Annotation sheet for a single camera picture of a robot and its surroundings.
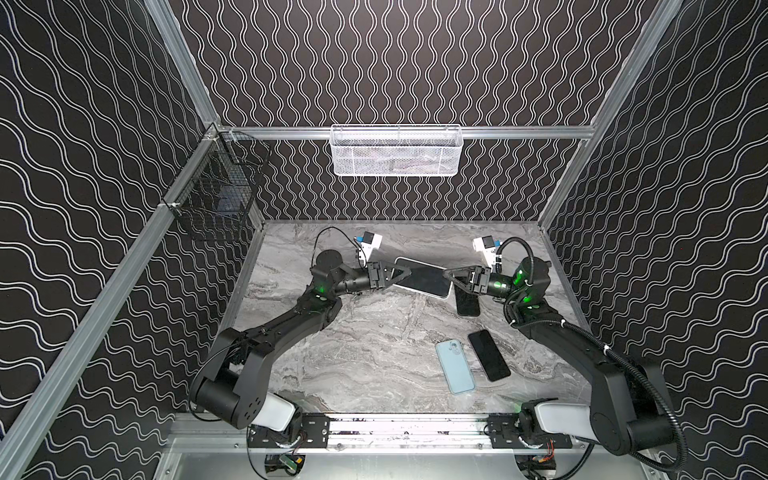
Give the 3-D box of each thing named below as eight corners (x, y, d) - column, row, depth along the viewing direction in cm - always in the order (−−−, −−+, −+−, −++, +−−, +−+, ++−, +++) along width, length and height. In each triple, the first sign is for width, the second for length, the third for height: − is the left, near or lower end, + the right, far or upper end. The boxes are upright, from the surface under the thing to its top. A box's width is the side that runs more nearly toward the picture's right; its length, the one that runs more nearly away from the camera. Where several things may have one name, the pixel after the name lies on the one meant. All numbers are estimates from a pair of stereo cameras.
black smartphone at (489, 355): (490, 383, 84) (492, 380, 82) (467, 337, 93) (468, 333, 91) (509, 376, 85) (512, 373, 83) (485, 331, 94) (487, 328, 92)
